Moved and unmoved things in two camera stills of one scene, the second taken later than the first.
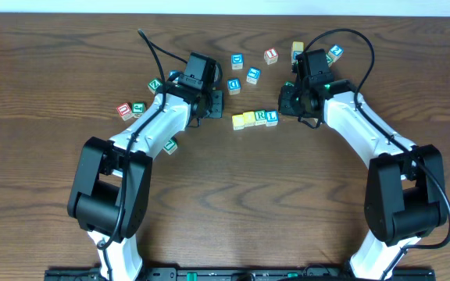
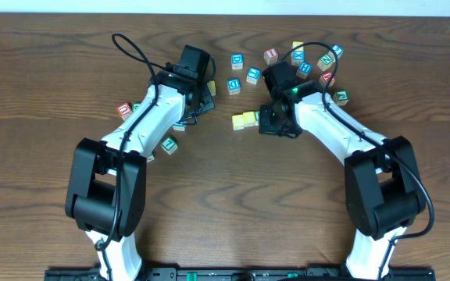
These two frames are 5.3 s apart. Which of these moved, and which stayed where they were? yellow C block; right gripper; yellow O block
Moved: right gripper
Stayed: yellow C block; yellow O block
